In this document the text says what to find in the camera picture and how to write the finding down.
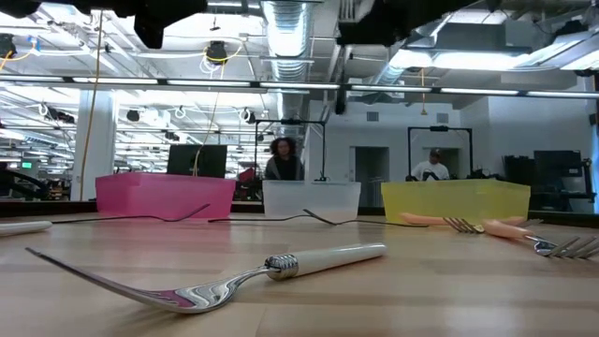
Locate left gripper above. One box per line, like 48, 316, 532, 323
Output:
69, 0, 207, 51

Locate white utensil handle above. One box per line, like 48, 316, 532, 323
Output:
0, 219, 53, 238

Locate orange-handled silver fork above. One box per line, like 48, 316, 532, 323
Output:
443, 214, 529, 234
477, 218, 599, 260
400, 212, 545, 230

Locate horizontal light bar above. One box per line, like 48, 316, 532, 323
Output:
0, 74, 599, 100

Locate white pillar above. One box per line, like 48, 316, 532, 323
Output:
69, 90, 119, 202

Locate black monitor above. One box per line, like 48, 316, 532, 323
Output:
167, 143, 228, 179

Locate person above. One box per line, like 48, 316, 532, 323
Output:
410, 148, 451, 183
264, 136, 306, 182

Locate pink plastic bin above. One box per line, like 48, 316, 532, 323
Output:
95, 171, 237, 221

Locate red chair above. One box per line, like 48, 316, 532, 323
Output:
237, 167, 258, 201

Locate yellow plastic bin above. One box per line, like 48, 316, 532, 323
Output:
379, 180, 532, 226

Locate clear plastic bin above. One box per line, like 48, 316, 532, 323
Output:
261, 181, 362, 224

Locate dark equipment rack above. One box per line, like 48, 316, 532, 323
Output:
503, 149, 596, 212

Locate black cord reel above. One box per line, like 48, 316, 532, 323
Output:
207, 40, 229, 64

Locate black rig frame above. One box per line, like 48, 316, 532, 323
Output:
407, 125, 475, 182
254, 119, 328, 183

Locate silver ventilation duct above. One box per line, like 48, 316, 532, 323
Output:
260, 0, 314, 177

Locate yellow hanging cable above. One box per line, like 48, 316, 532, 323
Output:
79, 8, 104, 201
192, 44, 245, 178

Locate white-handled silver fork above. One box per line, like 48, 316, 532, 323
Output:
25, 242, 388, 315

